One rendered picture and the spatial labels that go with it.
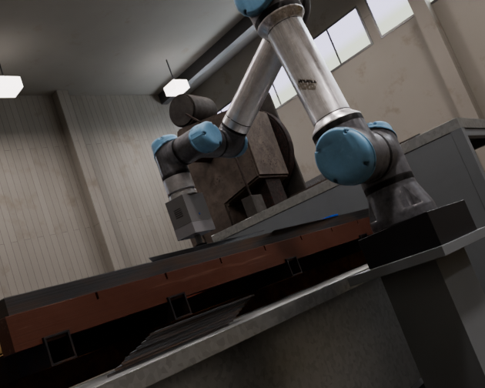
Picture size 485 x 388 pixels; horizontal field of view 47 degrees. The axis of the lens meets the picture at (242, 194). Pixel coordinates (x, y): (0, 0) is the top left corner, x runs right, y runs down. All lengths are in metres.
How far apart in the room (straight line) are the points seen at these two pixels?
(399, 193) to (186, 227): 0.52
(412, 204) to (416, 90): 10.93
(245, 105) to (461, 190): 1.00
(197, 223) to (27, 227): 11.14
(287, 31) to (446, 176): 1.11
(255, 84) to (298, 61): 0.24
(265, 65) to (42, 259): 11.15
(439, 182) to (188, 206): 1.10
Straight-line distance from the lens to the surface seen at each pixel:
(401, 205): 1.25
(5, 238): 12.26
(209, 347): 0.97
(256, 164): 5.96
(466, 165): 2.17
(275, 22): 1.27
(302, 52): 1.24
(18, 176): 12.85
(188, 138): 1.40
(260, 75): 1.44
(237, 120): 1.47
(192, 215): 1.41
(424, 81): 12.09
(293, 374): 1.38
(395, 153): 1.27
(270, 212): 2.56
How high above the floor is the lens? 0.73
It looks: 10 degrees up
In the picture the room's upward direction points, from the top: 21 degrees counter-clockwise
